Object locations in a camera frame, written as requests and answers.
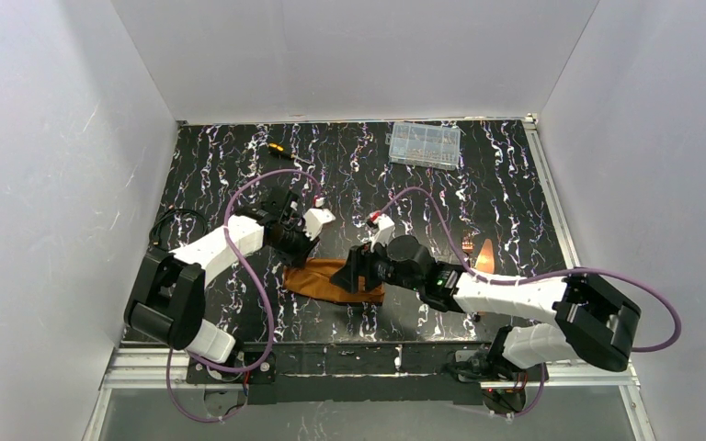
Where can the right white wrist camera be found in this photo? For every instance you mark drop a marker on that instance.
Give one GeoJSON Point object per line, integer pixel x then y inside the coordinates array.
{"type": "Point", "coordinates": [381, 228]}

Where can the copper fork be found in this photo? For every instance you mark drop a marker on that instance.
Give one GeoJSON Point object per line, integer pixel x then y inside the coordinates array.
{"type": "Point", "coordinates": [468, 249]}

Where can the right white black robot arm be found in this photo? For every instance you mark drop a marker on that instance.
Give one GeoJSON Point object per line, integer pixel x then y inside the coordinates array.
{"type": "Point", "coordinates": [579, 316]}

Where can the clear plastic parts box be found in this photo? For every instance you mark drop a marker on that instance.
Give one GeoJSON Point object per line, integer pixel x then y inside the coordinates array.
{"type": "Point", "coordinates": [425, 145]}

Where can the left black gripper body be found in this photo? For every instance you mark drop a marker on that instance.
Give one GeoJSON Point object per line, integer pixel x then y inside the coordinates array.
{"type": "Point", "coordinates": [295, 244]}

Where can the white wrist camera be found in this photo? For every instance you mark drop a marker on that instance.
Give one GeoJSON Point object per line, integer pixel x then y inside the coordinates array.
{"type": "Point", "coordinates": [381, 228]}
{"type": "Point", "coordinates": [316, 217]}

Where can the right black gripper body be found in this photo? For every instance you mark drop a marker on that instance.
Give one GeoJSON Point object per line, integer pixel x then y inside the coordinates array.
{"type": "Point", "coordinates": [357, 269]}

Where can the orange black screwdriver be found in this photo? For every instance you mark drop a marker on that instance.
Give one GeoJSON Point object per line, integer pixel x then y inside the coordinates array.
{"type": "Point", "coordinates": [282, 152]}

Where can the aluminium frame rail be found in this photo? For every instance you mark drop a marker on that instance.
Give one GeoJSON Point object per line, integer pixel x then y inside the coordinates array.
{"type": "Point", "coordinates": [381, 391]}

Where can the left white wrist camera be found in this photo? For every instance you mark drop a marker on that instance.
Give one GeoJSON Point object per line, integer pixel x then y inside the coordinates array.
{"type": "Point", "coordinates": [316, 217]}

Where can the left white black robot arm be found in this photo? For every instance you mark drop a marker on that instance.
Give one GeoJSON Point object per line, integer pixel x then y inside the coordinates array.
{"type": "Point", "coordinates": [167, 300]}

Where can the orange cloth napkin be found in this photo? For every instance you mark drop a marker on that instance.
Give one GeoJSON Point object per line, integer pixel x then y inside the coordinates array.
{"type": "Point", "coordinates": [313, 281]}

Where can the copper cake server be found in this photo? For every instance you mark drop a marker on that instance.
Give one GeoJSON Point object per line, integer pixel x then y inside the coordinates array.
{"type": "Point", "coordinates": [485, 260]}

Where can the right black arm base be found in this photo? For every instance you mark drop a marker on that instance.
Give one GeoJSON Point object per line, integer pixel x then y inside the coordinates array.
{"type": "Point", "coordinates": [471, 365]}

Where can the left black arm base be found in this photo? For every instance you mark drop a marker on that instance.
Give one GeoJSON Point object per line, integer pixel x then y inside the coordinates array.
{"type": "Point", "coordinates": [228, 365]}

